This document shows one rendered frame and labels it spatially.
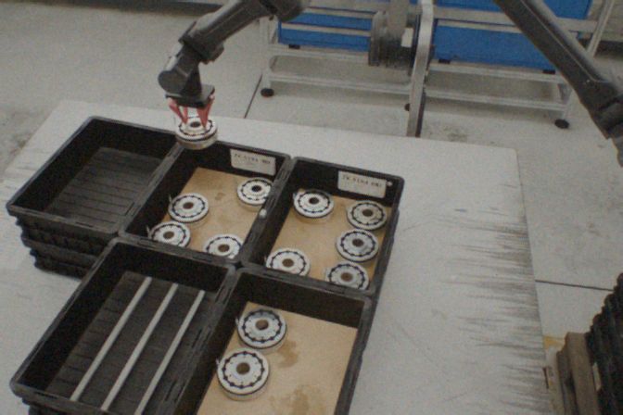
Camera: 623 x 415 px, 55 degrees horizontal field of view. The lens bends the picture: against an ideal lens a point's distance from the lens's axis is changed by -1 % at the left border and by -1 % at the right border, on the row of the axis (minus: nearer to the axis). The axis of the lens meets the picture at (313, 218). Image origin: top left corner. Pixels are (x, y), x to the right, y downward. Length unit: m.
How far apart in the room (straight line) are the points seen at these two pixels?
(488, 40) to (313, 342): 2.27
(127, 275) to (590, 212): 2.23
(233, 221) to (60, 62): 2.67
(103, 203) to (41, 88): 2.23
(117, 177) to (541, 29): 1.16
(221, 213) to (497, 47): 2.08
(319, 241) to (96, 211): 0.59
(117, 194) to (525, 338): 1.11
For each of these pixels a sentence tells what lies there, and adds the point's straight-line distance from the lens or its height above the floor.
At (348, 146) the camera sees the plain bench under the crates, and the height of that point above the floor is 0.70.
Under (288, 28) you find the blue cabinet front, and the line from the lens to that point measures 3.28.
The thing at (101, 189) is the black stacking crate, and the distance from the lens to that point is 1.70.
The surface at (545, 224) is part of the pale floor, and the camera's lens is 2.92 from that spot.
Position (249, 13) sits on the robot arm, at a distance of 1.09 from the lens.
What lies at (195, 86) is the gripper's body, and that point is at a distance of 1.41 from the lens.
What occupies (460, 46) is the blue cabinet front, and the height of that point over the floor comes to 0.40.
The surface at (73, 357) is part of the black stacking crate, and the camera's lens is 1.36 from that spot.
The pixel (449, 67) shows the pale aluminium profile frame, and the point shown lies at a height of 0.29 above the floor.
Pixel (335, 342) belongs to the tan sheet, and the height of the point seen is 0.83.
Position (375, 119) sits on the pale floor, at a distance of 3.33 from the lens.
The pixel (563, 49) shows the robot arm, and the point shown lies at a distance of 1.08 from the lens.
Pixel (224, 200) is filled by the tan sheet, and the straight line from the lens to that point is 1.60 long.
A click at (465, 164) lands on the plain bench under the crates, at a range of 1.98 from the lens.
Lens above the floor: 1.92
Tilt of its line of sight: 45 degrees down
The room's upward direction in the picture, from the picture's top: 2 degrees clockwise
